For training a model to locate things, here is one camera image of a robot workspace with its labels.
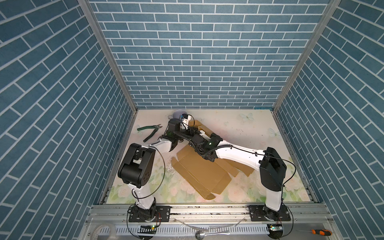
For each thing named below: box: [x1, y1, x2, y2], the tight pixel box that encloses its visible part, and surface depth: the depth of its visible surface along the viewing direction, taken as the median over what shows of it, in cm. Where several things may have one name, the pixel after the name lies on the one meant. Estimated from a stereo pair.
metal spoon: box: [195, 230, 231, 240], surface depth 69 cm
